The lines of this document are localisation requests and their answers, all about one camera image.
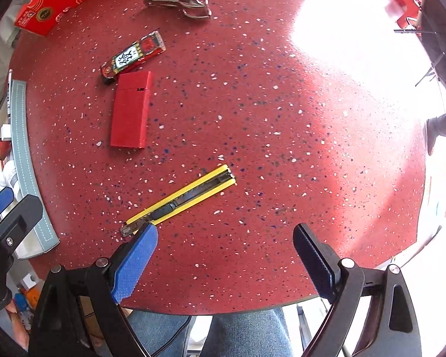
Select grey tray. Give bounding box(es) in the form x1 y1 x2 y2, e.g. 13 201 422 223
0 79 60 260

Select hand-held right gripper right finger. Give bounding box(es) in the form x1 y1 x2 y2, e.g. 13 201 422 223
292 223 422 357

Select yellow utility knife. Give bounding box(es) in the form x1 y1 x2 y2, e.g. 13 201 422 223
121 164 238 237

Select black cable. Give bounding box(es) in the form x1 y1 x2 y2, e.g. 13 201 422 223
149 316 197 357

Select black tripod stand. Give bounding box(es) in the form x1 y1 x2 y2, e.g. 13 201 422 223
394 7 446 87

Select large white plastic bottle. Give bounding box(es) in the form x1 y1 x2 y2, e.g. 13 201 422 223
0 159 23 198

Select small red box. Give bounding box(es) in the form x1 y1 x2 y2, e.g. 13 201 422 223
110 71 155 149

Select black and white pen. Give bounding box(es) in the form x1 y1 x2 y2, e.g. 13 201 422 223
7 69 15 120

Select metal spring clip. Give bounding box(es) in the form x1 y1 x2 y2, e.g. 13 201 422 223
143 0 212 20

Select patterned card box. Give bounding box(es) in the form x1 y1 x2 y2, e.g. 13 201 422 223
100 31 167 85

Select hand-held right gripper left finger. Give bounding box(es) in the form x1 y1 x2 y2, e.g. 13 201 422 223
28 222 160 357

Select grey white cloth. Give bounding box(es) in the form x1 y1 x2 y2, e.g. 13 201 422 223
0 7 23 112

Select person's blue jeans leg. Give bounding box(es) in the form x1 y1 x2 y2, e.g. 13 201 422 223
126 307 294 357

